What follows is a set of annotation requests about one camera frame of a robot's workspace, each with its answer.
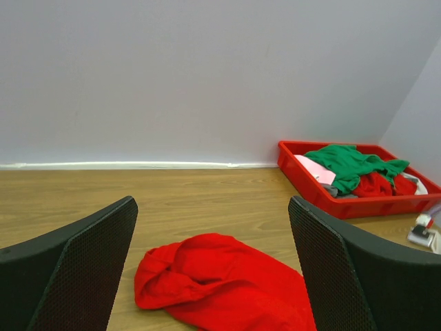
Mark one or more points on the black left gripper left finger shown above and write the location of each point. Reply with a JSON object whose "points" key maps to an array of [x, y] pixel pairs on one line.
{"points": [[67, 279]]}

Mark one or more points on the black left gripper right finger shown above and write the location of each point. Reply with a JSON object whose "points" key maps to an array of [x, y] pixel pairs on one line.
{"points": [[356, 280]]}

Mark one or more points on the red t shirt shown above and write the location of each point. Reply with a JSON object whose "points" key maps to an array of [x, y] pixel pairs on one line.
{"points": [[376, 185], [215, 282]]}

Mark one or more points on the grey t shirt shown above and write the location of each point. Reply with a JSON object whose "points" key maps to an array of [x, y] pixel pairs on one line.
{"points": [[333, 191]]}

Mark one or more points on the red t shirt in bin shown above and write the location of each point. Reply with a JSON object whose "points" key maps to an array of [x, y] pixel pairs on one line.
{"points": [[376, 185]]}

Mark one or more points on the pink t shirt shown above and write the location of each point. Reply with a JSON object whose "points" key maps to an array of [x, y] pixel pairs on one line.
{"points": [[317, 171]]}

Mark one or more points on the white t shirt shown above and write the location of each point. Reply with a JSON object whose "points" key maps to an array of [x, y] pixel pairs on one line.
{"points": [[420, 187]]}

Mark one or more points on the green t shirt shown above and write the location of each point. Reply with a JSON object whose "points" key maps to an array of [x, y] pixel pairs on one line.
{"points": [[350, 165]]}

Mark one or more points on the aluminium frame rail back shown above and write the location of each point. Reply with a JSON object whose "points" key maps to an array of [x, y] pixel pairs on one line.
{"points": [[133, 165]]}

